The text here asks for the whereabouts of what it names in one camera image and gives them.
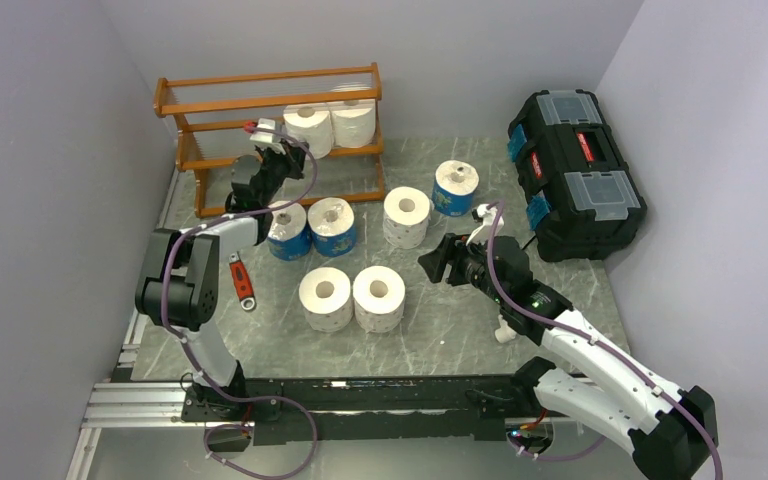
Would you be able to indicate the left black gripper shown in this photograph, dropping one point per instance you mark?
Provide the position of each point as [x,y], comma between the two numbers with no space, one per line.
[293,156]

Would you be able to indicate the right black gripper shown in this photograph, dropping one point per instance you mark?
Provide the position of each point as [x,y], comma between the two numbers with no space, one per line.
[435,261]

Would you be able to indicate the orange wooden two-tier shelf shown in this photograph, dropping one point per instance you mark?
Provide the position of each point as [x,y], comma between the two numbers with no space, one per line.
[210,112]

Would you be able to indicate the white roll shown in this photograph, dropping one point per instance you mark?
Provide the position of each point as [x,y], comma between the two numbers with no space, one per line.
[326,297]
[406,217]
[312,124]
[379,298]

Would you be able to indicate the blue roll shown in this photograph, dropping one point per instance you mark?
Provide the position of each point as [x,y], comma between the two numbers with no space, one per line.
[332,224]
[455,183]
[289,236]

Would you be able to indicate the white roll sideways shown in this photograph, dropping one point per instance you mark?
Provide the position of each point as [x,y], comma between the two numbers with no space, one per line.
[353,122]

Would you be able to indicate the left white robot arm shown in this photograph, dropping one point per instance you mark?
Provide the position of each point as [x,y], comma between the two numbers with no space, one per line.
[178,285]

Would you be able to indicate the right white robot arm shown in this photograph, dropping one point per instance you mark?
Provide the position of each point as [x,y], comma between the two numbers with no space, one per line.
[669,432]

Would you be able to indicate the green and white pipe fitting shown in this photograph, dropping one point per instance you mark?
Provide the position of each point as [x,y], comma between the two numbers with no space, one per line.
[504,333]

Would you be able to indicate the black plastic toolbox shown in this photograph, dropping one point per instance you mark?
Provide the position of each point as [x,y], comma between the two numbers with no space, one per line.
[582,202]

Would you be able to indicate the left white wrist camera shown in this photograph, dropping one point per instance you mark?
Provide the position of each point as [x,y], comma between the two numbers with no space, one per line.
[266,135]

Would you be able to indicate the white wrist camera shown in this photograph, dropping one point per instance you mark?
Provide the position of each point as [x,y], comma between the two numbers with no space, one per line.
[489,222]
[266,135]

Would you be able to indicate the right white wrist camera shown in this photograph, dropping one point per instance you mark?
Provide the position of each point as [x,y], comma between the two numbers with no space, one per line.
[489,222]

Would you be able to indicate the red handled tool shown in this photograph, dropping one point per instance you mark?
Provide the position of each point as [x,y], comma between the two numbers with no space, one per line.
[242,283]

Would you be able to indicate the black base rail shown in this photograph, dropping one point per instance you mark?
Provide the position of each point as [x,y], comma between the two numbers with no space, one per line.
[282,410]

